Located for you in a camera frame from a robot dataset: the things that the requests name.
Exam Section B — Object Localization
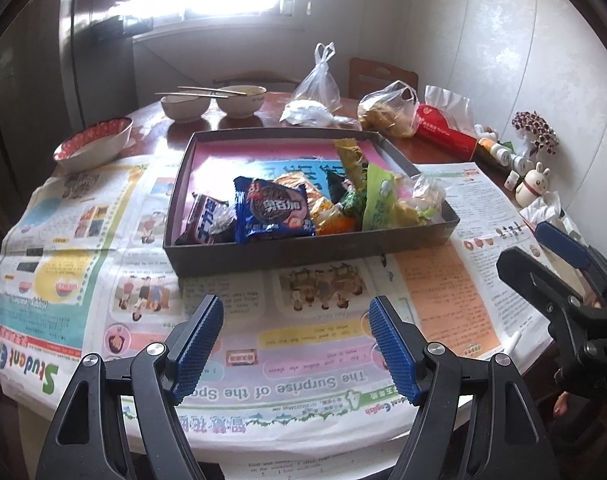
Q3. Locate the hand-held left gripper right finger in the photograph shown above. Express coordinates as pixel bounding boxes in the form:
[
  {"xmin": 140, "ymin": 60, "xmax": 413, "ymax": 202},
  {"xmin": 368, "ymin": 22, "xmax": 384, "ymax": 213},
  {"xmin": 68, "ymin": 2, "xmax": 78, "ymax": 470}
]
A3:
[{"xmin": 368, "ymin": 295, "xmax": 561, "ymax": 480}]

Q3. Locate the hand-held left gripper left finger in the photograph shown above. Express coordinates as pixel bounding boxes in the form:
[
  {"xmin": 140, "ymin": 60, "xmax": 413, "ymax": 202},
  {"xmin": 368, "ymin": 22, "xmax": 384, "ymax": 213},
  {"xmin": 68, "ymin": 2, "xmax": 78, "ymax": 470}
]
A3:
[{"xmin": 36, "ymin": 294, "xmax": 224, "ymax": 480}]

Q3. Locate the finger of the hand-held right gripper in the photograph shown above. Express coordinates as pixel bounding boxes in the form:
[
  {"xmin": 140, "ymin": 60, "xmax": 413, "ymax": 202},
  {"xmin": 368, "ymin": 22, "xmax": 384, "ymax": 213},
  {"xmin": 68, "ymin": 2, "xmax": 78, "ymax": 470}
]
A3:
[
  {"xmin": 496, "ymin": 247, "xmax": 600, "ymax": 327},
  {"xmin": 535, "ymin": 221, "xmax": 607, "ymax": 307}
]

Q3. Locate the grey cardboard box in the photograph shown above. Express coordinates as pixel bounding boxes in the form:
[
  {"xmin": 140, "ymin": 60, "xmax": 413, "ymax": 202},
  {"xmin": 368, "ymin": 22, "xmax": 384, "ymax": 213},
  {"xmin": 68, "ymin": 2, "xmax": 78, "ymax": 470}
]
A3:
[{"xmin": 162, "ymin": 130, "xmax": 460, "ymax": 278}]

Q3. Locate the brown chocolate bar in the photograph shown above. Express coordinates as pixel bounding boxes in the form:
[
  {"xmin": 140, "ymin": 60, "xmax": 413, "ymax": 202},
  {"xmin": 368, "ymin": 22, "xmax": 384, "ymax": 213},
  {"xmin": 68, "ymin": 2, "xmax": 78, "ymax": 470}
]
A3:
[{"xmin": 176, "ymin": 192, "xmax": 234, "ymax": 247}]

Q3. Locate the yellow pouch with green cap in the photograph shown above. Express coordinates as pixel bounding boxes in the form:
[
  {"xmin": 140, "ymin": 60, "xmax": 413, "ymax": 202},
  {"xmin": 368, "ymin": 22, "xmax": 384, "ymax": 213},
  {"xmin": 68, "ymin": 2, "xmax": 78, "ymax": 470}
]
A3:
[{"xmin": 394, "ymin": 197, "xmax": 427, "ymax": 227}]

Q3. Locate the dark foil candy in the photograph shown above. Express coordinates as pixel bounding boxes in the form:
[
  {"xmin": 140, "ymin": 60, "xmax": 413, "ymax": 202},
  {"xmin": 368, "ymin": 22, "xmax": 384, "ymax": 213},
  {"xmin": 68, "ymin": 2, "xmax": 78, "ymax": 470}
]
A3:
[{"xmin": 211, "ymin": 205, "xmax": 238, "ymax": 235}]

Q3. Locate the orange snack packet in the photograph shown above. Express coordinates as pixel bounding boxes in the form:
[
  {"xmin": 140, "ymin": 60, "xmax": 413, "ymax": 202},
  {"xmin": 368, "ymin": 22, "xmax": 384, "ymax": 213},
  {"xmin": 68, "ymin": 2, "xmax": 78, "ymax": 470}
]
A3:
[{"xmin": 274, "ymin": 171, "xmax": 357, "ymax": 236}]

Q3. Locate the light green snack packet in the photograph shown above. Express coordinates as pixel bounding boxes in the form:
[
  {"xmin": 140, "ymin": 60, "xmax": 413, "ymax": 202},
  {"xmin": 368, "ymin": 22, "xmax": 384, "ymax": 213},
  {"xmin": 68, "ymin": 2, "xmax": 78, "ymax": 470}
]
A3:
[{"xmin": 362, "ymin": 164, "xmax": 400, "ymax": 231}]

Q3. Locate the blue cookie packet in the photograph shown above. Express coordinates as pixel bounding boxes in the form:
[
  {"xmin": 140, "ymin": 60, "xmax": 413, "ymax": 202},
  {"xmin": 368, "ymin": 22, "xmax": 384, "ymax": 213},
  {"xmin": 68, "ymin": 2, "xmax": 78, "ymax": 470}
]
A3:
[{"xmin": 234, "ymin": 176, "xmax": 317, "ymax": 244}]

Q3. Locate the dark green pea packet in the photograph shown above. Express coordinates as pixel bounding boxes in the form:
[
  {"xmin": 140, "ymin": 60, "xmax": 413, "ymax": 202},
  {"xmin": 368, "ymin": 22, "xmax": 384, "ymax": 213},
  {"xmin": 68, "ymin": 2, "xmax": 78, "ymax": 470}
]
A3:
[{"xmin": 326, "ymin": 169, "xmax": 367, "ymax": 211}]

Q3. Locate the yellow jelly packet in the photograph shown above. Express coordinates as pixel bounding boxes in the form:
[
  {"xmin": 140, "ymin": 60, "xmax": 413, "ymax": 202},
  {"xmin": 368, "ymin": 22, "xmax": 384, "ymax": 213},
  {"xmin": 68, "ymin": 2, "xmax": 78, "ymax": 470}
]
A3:
[{"xmin": 333, "ymin": 138, "xmax": 373, "ymax": 186}]

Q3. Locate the crumpled white tissue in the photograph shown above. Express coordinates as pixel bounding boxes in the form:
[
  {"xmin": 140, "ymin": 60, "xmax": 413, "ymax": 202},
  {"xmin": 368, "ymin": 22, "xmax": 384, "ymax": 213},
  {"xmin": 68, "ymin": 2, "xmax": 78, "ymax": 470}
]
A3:
[{"xmin": 518, "ymin": 195, "xmax": 581, "ymax": 241}]

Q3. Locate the white rabbit figurine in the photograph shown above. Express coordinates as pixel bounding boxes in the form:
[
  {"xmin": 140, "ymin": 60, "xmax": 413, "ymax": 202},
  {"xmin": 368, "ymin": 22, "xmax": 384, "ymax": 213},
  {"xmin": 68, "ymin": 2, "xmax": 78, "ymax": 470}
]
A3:
[{"xmin": 514, "ymin": 161, "xmax": 554, "ymax": 208}]

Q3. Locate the newspaper with text columns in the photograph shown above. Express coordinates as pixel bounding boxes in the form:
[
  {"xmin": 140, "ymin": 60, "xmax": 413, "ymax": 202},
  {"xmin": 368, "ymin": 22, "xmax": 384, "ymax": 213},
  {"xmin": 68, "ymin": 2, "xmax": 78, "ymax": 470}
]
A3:
[{"xmin": 388, "ymin": 162, "xmax": 554, "ymax": 361}]

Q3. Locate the orange pill bottle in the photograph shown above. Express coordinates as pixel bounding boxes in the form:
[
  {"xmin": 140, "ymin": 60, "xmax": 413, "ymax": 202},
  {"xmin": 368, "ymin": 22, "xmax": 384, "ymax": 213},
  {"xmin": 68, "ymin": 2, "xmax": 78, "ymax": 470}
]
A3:
[{"xmin": 476, "ymin": 139, "xmax": 513, "ymax": 166}]

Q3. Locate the beaded flower ornament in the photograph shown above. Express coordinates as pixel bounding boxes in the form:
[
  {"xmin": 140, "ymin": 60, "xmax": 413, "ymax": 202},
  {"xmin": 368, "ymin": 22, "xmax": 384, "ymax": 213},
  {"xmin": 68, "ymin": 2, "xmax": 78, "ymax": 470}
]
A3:
[{"xmin": 512, "ymin": 110, "xmax": 559, "ymax": 158}]

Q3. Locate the clear crispy snack packet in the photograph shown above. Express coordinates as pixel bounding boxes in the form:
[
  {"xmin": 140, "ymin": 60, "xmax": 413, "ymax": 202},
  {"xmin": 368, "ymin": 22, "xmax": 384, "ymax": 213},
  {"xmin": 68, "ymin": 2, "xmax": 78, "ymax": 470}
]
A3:
[{"xmin": 408, "ymin": 175, "xmax": 447, "ymax": 216}]

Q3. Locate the colourful picture newspaper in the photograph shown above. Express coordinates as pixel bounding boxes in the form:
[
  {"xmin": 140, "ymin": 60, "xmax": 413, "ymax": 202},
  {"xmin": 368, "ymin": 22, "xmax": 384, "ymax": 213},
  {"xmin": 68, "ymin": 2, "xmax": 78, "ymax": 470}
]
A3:
[{"xmin": 0, "ymin": 157, "xmax": 474, "ymax": 443}]

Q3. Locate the red tissue pack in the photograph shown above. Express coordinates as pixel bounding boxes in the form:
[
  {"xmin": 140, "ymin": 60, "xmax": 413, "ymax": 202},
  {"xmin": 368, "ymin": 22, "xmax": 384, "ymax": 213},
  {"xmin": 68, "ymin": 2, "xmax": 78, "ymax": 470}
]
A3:
[{"xmin": 414, "ymin": 85, "xmax": 479, "ymax": 161}]

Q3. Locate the plastic bag of fried food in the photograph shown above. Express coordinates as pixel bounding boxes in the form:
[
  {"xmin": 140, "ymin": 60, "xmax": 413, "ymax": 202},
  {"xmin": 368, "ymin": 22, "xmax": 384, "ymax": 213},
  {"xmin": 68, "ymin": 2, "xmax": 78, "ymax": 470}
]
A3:
[{"xmin": 357, "ymin": 80, "xmax": 419, "ymax": 138}]

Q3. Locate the red patterned bowl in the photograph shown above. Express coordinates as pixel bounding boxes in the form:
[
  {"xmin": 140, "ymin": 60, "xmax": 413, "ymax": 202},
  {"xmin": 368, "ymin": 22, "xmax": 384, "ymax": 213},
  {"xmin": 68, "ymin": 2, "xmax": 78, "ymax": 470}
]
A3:
[{"xmin": 52, "ymin": 117, "xmax": 134, "ymax": 173}]

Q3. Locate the empty white bowl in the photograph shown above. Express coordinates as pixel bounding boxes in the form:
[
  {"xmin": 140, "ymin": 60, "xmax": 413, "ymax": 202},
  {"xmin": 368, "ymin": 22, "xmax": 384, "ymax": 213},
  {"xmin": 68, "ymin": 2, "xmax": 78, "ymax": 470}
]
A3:
[{"xmin": 161, "ymin": 94, "xmax": 212, "ymax": 123}]

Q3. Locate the white bowl with food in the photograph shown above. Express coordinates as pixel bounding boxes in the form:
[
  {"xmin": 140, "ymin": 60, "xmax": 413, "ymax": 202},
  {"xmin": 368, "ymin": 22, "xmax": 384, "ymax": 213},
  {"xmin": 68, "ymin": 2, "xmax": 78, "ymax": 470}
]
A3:
[{"xmin": 216, "ymin": 85, "xmax": 267, "ymax": 119}]

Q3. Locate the crumpled clear plastic bag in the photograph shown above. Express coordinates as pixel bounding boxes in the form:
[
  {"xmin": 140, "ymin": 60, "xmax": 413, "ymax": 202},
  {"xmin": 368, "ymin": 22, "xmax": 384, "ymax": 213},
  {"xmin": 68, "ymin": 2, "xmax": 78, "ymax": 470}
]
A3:
[{"xmin": 280, "ymin": 100, "xmax": 361, "ymax": 131}]

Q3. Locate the wooden chair with cutout back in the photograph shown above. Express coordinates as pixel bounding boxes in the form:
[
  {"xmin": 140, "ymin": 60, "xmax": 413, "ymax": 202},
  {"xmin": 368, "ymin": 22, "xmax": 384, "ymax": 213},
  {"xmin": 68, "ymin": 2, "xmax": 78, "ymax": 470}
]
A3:
[{"xmin": 347, "ymin": 57, "xmax": 419, "ymax": 103}]

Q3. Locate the tied clear plastic bag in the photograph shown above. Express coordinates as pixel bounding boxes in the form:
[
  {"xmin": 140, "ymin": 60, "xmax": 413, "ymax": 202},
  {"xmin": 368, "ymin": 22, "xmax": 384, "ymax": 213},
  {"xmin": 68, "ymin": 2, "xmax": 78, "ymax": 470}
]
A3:
[{"xmin": 290, "ymin": 42, "xmax": 341, "ymax": 113}]

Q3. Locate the dark refrigerator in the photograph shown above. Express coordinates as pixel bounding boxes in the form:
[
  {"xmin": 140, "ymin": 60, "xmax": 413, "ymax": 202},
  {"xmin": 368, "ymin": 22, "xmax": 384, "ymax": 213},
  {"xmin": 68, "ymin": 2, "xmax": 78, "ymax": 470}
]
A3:
[{"xmin": 0, "ymin": 0, "xmax": 137, "ymax": 201}]

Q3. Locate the wooden chair with curved rail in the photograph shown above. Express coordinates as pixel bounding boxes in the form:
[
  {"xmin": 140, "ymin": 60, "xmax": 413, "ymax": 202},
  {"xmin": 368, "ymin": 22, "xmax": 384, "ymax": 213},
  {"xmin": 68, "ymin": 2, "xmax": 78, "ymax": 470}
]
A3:
[{"xmin": 214, "ymin": 71, "xmax": 302, "ymax": 88}]

